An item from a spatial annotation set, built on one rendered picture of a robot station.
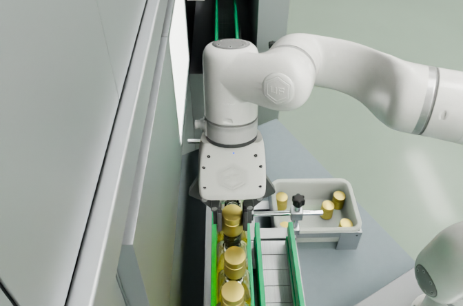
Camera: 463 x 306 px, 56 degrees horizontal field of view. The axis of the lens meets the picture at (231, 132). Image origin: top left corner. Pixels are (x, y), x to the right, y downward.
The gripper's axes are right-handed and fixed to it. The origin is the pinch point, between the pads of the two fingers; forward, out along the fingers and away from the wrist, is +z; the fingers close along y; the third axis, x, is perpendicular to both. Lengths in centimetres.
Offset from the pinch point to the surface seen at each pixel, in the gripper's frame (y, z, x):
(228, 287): -0.9, 5.1, -10.0
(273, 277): 9.2, 28.1, 13.3
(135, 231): -12.1, -9.9, -14.6
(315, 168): 28, 30, 59
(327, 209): 27, 29, 37
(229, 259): -0.6, 3.9, -5.6
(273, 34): 18, 0, 105
